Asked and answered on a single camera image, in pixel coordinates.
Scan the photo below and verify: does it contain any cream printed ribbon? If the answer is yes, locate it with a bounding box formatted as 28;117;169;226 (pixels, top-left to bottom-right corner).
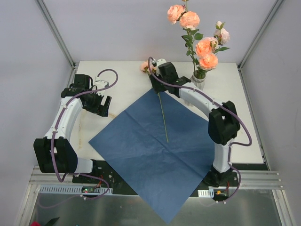
78;110;117;151

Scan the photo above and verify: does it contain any blue wrapping paper sheet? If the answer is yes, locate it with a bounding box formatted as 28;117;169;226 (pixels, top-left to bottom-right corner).
89;90;228;223

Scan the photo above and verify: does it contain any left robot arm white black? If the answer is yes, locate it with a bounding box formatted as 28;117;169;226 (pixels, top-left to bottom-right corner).
33;74;111;183

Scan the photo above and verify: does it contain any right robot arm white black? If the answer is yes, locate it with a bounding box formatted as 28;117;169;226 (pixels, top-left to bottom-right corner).
148;59;240;187

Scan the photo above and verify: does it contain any white ribbed ceramic vase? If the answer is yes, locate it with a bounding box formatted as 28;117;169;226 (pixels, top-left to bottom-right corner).
190;73;206;90

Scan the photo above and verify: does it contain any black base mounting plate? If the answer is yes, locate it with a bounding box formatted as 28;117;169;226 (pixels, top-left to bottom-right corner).
72;160;238;197

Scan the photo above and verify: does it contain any red object bottom edge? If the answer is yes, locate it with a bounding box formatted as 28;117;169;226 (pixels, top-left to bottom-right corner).
30;221;41;226

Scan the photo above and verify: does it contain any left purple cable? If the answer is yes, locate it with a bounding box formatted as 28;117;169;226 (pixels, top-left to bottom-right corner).
37;68;119;208

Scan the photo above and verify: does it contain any purple cable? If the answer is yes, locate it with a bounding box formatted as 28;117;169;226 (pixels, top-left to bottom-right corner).
37;68;119;208
147;56;253;208

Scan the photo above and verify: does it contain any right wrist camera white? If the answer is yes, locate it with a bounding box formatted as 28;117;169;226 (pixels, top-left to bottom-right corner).
151;58;166;70

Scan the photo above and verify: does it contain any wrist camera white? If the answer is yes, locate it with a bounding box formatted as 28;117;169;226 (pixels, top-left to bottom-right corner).
151;58;166;70
94;77;109;90

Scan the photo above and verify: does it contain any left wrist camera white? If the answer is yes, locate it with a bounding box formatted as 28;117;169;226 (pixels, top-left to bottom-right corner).
94;77;109;90

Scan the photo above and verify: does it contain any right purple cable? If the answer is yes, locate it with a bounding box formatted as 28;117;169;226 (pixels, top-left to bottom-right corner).
147;56;253;208

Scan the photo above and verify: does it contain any left aluminium frame post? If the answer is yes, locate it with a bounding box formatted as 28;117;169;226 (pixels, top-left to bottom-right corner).
35;0;76;69

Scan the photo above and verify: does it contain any aluminium frame post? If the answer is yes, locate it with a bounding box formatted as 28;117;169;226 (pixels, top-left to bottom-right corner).
238;0;285;71
35;0;76;69

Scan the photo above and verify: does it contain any left white cable duct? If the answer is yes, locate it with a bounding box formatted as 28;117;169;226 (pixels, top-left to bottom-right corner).
40;185;113;195

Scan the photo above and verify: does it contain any white cable duct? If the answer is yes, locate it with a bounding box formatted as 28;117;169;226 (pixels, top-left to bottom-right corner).
198;189;214;198
40;185;113;195

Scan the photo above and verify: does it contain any right white cable duct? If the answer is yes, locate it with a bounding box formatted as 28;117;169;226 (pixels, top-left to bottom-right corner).
198;189;214;198

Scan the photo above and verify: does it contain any right aluminium frame post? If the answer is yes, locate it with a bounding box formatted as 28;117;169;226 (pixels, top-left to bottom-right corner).
238;0;285;71

